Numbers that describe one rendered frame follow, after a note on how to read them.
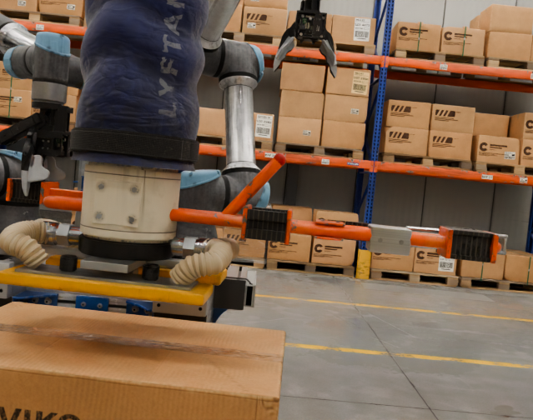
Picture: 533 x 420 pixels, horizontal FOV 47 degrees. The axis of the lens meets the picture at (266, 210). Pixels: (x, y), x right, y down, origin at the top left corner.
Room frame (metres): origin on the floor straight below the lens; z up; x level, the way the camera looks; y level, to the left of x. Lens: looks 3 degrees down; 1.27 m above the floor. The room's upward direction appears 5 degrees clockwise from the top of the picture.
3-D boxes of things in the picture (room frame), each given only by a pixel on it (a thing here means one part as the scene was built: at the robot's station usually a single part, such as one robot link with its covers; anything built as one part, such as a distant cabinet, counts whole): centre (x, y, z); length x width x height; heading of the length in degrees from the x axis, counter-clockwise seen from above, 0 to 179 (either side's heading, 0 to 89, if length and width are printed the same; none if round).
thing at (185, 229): (1.69, 0.19, 1.09); 0.15 x 0.15 x 0.10
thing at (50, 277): (1.01, 0.25, 1.08); 0.34 x 0.10 x 0.05; 87
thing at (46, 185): (1.38, 0.53, 1.18); 0.09 x 0.08 x 0.05; 177
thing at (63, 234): (1.10, 0.24, 1.12); 0.34 x 0.25 x 0.06; 87
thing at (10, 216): (1.69, 0.69, 1.09); 0.15 x 0.15 x 0.10
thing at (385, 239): (1.07, -0.22, 1.18); 0.07 x 0.07 x 0.04; 87
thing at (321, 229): (1.21, 0.04, 1.18); 0.93 x 0.30 x 0.04; 87
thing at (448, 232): (1.06, -0.35, 1.18); 0.08 x 0.07 x 0.05; 87
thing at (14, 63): (1.45, 0.58, 1.48); 0.11 x 0.11 x 0.08; 52
